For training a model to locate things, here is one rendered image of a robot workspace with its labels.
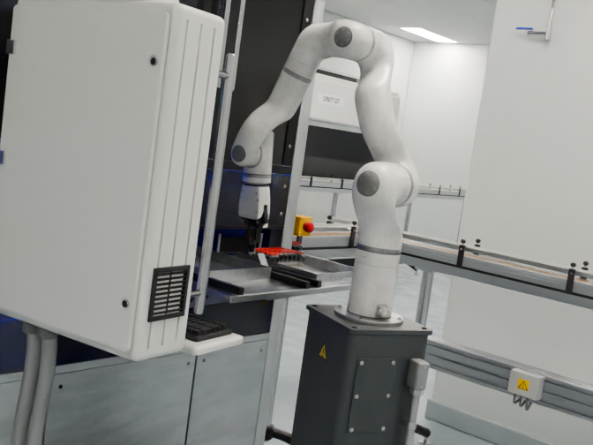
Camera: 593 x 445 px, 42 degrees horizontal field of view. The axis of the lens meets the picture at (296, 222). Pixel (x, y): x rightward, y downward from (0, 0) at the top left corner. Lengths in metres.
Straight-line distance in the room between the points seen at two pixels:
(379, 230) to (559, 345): 1.88
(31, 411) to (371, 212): 0.97
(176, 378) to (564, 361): 1.90
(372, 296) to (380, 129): 0.44
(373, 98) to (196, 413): 1.24
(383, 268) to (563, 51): 2.00
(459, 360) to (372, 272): 1.33
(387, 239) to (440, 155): 9.47
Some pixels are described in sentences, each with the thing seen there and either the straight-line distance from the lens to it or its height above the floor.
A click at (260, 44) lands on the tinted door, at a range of 2.63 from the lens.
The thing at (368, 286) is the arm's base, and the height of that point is 0.95.
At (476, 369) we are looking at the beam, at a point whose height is 0.49.
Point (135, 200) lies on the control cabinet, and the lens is 1.64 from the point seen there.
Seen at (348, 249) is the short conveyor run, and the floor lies 0.88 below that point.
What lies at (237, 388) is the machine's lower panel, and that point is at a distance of 2.83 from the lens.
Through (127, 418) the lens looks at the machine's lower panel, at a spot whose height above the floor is 0.40.
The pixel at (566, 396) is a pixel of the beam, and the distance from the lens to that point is 3.17.
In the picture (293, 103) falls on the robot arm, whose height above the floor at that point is 1.41.
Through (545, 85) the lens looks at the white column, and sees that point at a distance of 3.83.
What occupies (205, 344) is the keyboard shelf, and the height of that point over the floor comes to 0.80.
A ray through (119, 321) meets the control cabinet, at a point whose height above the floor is 0.88.
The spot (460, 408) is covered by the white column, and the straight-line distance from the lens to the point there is 4.05.
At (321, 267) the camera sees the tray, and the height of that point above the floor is 0.89.
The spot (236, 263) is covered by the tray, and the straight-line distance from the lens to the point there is 2.48.
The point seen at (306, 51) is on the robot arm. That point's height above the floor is 1.55.
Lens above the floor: 1.32
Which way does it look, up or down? 6 degrees down
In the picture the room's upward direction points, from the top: 8 degrees clockwise
